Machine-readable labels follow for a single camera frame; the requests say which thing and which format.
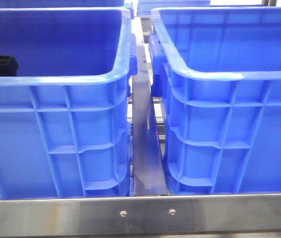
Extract metal shelf rack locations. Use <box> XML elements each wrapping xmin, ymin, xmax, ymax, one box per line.
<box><xmin>0</xmin><ymin>0</ymin><xmax>281</xmax><ymax>235</ymax></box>

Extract distant low blue crate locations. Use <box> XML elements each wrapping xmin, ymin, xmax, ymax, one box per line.
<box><xmin>137</xmin><ymin>0</ymin><xmax>211</xmax><ymax>16</ymax></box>

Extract blue crate behind left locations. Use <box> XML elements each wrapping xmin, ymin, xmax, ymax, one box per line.
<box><xmin>0</xmin><ymin>0</ymin><xmax>134</xmax><ymax>9</ymax></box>

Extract blue crate at right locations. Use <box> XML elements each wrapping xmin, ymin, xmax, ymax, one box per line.
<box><xmin>149</xmin><ymin>6</ymin><xmax>281</xmax><ymax>195</ymax></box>

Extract large blue plastic crate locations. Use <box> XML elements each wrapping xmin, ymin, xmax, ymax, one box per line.
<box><xmin>0</xmin><ymin>7</ymin><xmax>137</xmax><ymax>200</ymax></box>

